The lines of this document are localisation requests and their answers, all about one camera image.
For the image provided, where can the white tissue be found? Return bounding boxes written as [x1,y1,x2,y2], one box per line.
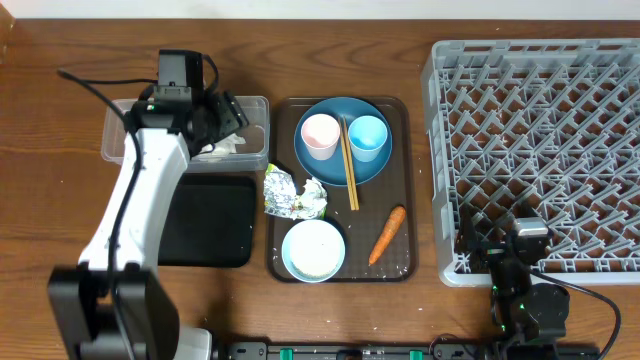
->
[196,134,246,162]
[295,177,328,220]

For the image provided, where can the orange carrot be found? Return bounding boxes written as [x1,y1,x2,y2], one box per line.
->
[368,206,406,265]

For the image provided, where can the foil snack wrapper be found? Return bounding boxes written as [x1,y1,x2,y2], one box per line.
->
[263,164,303,220]

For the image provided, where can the light blue bowl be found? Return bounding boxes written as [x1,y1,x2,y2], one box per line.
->
[281,220,346,283]

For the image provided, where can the pile of rice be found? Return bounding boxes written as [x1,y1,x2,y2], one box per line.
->
[289,220,340,278]

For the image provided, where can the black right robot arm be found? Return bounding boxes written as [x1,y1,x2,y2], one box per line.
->
[458,206,599,359]

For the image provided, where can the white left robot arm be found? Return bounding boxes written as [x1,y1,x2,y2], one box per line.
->
[48,86,248,359]

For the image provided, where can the grey dishwasher rack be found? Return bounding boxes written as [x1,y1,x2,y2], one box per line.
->
[421,38,639,287]

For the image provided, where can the clear plastic bin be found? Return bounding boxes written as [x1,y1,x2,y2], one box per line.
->
[101,96,270,173]

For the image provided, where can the brown serving tray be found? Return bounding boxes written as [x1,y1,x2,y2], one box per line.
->
[270,97,418,283]

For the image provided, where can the black plastic tray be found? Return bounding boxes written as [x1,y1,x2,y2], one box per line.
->
[158,174,257,268]

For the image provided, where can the pink cup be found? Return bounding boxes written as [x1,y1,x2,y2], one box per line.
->
[301,114,341,161]

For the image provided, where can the dark blue plate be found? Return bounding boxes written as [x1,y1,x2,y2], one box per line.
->
[294,97,393,187]

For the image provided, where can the wooden chopstick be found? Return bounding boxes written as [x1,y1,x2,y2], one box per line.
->
[341,116,360,211]
[338,118,358,211]

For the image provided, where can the light blue cup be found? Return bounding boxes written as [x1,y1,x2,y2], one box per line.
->
[348,115,388,162]

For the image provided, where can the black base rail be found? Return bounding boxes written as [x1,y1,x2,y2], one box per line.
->
[220,342,493,360]

